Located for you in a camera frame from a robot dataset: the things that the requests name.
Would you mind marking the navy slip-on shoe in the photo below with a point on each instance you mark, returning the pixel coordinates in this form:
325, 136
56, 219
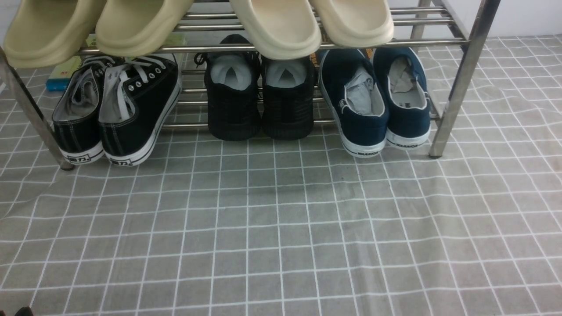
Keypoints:
403, 83
352, 93

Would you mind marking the grey checked floor cloth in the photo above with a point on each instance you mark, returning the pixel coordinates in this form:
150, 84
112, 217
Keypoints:
271, 228

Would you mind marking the olive slipper far left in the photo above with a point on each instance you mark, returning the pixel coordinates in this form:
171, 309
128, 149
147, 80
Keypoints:
46, 33

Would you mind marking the black canvas sneaker outer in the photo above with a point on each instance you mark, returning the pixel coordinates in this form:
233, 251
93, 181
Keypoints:
75, 117

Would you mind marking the cream slipper outer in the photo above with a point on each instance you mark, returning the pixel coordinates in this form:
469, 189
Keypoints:
356, 23

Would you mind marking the black knit sneaker right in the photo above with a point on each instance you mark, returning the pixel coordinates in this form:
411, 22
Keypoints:
288, 89

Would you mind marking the black knit sneaker left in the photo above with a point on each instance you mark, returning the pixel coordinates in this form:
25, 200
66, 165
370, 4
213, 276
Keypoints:
231, 82

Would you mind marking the steel shoe rack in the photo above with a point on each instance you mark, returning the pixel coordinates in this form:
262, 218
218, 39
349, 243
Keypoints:
426, 12

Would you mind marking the olive slipper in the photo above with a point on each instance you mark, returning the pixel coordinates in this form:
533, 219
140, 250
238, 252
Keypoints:
131, 28
46, 33

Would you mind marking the black canvas sneaker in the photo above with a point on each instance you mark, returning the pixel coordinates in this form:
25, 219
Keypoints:
75, 117
138, 96

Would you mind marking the black knit sneaker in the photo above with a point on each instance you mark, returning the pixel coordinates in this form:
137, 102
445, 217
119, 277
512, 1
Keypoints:
288, 89
231, 82

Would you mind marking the cream slipper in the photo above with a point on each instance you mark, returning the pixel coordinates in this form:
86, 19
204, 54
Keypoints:
356, 23
279, 29

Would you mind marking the cream slipper inner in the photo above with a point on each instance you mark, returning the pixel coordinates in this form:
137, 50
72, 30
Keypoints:
279, 29

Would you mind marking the black canvas sneaker inner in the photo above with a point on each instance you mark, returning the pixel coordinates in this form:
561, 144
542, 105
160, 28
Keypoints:
138, 96

